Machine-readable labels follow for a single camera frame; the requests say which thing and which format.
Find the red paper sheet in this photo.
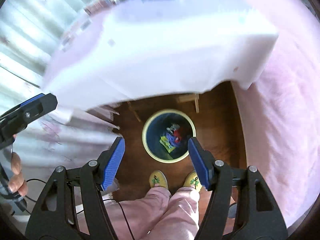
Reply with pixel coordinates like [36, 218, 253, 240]
[173, 127, 185, 143]

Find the purple plastic bag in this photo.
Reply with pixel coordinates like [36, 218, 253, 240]
[166, 133, 180, 147]

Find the black gold paper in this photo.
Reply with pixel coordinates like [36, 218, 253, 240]
[167, 124, 180, 134]

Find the yellow snack wrapper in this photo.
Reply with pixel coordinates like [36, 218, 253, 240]
[159, 135, 176, 153]

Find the round trash bin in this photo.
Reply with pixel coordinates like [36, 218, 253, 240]
[142, 109, 196, 164]

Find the person's left hand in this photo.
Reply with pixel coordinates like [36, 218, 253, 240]
[7, 133, 28, 197]

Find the right yellow slipper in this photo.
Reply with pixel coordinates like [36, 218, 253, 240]
[183, 170, 202, 192]

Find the yellow slipper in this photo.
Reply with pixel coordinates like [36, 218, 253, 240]
[183, 170, 202, 192]
[149, 170, 168, 189]

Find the left yellow slipper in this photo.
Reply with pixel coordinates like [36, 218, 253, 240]
[149, 170, 168, 189]

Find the cream curtain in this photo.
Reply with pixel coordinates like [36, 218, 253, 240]
[1, 0, 94, 98]

